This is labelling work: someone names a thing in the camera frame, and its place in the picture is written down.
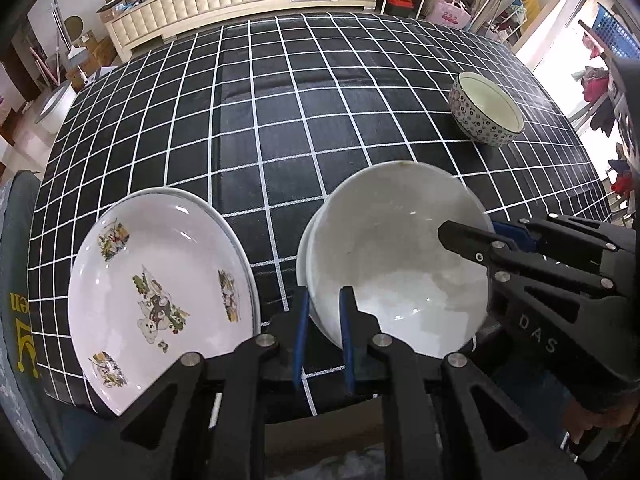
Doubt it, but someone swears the person right hand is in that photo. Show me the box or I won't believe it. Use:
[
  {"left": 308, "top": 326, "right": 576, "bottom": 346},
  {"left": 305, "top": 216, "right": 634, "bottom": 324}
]
[{"left": 563, "top": 392, "right": 639, "bottom": 443}]

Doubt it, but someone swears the pink gift bag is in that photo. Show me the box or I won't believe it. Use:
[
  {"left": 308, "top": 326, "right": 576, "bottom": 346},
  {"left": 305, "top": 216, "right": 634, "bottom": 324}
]
[{"left": 427, "top": 0, "right": 472, "bottom": 29}]

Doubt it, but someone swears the white mop bucket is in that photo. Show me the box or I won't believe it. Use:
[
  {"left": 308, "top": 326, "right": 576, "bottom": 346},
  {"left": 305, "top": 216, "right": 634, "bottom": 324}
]
[{"left": 36, "top": 80, "right": 77, "bottom": 136}]

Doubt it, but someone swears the grey sofa cushion cover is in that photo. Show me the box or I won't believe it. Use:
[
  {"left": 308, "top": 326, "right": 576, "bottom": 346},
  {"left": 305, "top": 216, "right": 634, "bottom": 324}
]
[{"left": 1, "top": 171, "right": 63, "bottom": 479}]

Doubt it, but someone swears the black white grid tablecloth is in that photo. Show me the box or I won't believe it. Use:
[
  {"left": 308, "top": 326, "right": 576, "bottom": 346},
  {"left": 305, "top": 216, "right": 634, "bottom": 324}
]
[{"left": 28, "top": 12, "right": 611, "bottom": 415}]

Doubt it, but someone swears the cartoon bear plate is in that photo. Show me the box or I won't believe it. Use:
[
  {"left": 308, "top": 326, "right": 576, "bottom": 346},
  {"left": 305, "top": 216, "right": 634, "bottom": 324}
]
[{"left": 68, "top": 188, "right": 236, "bottom": 416}]

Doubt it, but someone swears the white cream bowl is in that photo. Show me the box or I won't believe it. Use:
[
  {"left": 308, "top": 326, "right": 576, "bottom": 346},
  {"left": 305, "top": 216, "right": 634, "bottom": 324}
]
[{"left": 317, "top": 160, "right": 494, "bottom": 358}]

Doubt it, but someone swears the blue plastic basket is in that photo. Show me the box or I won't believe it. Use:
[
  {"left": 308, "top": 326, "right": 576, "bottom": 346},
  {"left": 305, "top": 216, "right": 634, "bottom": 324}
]
[{"left": 591, "top": 3, "right": 640, "bottom": 60}]

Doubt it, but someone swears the light blue bowl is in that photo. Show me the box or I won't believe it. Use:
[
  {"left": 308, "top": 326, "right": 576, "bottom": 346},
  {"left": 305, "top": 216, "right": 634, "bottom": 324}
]
[{"left": 296, "top": 206, "right": 343, "bottom": 349}]

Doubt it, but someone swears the green patterned bowl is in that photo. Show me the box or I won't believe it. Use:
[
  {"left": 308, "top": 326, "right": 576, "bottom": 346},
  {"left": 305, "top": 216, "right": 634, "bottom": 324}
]
[{"left": 448, "top": 72, "right": 525, "bottom": 148}]

